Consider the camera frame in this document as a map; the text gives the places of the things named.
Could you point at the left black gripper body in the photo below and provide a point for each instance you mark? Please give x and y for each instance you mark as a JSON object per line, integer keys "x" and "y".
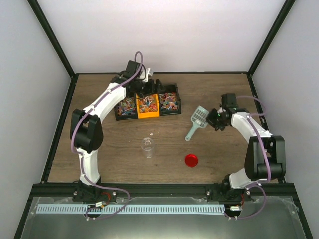
{"x": 141, "y": 89}

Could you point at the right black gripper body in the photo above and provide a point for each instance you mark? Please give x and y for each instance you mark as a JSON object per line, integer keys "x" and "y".
{"x": 221, "y": 124}

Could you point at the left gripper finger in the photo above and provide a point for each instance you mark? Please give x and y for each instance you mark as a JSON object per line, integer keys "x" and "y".
{"x": 160, "y": 88}
{"x": 152, "y": 86}

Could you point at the light blue slotted scoop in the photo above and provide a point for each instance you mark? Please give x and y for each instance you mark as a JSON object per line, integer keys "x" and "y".
{"x": 198, "y": 120}

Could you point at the black candy bin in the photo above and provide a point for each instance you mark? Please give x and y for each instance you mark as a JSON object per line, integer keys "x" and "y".
{"x": 170, "y": 101}
{"x": 126, "y": 109}

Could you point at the orange candy bin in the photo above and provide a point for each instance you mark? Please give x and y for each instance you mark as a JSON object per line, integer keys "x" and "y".
{"x": 148, "y": 106}

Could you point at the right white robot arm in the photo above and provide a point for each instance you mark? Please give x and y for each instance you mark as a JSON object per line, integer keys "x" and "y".
{"x": 265, "y": 158}

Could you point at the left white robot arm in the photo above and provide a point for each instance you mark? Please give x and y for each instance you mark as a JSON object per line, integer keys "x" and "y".
{"x": 86, "y": 132}

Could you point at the red jar lid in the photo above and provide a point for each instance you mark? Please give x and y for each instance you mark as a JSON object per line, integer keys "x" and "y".
{"x": 191, "y": 160}

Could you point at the clear plastic jar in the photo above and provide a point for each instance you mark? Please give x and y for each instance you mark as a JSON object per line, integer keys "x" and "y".
{"x": 148, "y": 147}

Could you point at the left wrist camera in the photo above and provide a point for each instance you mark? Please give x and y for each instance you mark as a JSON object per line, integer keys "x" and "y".
{"x": 145, "y": 74}

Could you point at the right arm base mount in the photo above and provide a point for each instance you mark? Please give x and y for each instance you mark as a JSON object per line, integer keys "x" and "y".
{"x": 223, "y": 192}

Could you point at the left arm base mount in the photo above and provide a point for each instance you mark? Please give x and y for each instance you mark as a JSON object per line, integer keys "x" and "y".
{"x": 91, "y": 194}

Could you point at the black aluminium frame rail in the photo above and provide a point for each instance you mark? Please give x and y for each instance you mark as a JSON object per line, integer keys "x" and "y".
{"x": 135, "y": 190}

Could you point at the light blue slotted cable duct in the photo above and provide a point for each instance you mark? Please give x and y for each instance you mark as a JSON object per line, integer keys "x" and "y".
{"x": 201, "y": 209}

